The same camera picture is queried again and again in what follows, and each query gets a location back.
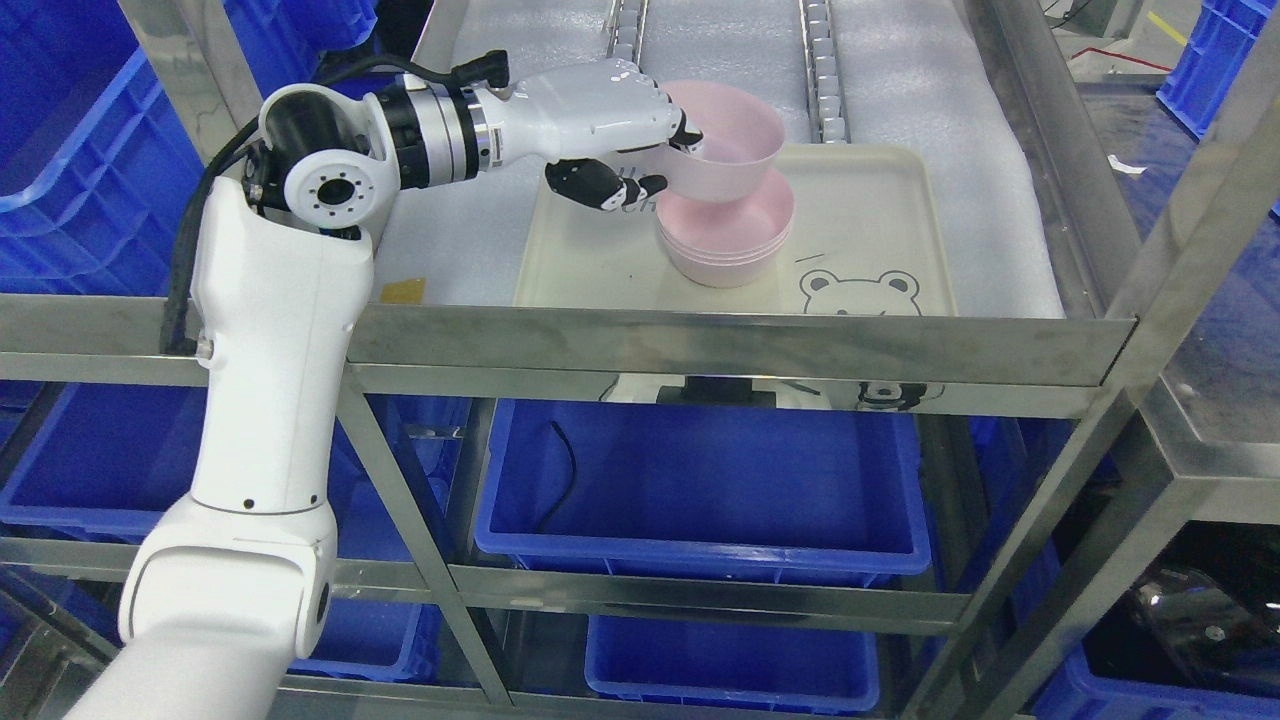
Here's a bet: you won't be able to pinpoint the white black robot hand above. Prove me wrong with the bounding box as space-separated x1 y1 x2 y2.
476 58 704 211

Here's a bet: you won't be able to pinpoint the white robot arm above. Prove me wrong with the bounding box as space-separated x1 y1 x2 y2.
68 50 509 719

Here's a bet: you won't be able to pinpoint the steel roller shelf frame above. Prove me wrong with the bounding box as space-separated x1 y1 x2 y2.
0 0 1280 720

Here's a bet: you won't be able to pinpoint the stack of pink bowls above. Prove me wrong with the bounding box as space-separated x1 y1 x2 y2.
655 170 796 288

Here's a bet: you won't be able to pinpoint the blue crate under shelf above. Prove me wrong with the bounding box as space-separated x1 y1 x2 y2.
474 400 932 588

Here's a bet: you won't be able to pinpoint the cream bear tray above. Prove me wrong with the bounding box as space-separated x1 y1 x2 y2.
515 145 957 316

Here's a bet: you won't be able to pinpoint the pink ikea bowl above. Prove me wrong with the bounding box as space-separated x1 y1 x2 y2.
643 79 786 202

